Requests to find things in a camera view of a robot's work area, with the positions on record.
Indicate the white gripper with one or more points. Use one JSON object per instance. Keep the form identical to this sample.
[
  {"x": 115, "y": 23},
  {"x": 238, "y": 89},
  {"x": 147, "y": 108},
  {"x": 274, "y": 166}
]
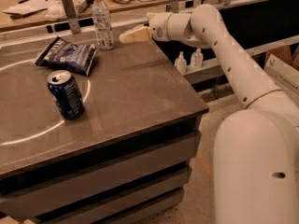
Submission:
[{"x": 159, "y": 26}]

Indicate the clear plastic water bottle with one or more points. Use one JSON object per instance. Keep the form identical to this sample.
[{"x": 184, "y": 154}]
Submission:
[{"x": 102, "y": 24}]

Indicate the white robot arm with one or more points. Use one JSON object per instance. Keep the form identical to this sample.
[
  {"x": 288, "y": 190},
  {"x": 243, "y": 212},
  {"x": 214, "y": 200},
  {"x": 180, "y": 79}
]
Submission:
[{"x": 256, "y": 150}]

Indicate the small sanitizer bottle left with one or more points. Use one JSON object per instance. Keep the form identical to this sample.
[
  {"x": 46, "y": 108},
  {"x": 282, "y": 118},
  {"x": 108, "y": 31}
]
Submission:
[{"x": 180, "y": 63}]

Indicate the small sanitizer bottle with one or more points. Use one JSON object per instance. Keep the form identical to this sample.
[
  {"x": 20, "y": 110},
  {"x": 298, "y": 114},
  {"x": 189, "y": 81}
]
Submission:
[
  {"x": 180, "y": 63},
  {"x": 197, "y": 59}
]

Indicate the small sanitizer bottle right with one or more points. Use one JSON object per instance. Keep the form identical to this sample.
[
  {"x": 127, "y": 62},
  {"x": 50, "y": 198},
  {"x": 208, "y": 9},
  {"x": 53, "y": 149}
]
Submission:
[{"x": 197, "y": 59}]

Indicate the blue pepsi can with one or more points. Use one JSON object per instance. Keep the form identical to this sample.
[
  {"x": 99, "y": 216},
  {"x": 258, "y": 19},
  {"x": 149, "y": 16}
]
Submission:
[{"x": 68, "y": 98}]

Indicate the blue chip bag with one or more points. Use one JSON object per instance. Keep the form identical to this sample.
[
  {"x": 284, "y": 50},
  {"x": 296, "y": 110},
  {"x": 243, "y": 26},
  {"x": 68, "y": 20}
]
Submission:
[{"x": 63, "y": 55}]

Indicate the white crumpled mask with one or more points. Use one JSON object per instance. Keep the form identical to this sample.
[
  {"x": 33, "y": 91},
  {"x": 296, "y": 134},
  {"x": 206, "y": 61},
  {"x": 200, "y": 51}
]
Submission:
[{"x": 55, "y": 12}]

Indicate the white papers on desk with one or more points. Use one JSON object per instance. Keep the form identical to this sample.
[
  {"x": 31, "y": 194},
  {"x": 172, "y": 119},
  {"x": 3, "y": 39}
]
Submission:
[{"x": 28, "y": 6}]

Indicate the grey drawer cabinet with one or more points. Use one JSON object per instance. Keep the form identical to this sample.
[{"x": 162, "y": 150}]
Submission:
[{"x": 76, "y": 176}]

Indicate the white cardboard box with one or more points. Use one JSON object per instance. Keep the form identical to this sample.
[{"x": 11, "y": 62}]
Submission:
[{"x": 280, "y": 66}]

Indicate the grey metal post left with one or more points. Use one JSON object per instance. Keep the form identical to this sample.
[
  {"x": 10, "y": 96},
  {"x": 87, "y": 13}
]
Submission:
[{"x": 71, "y": 16}]

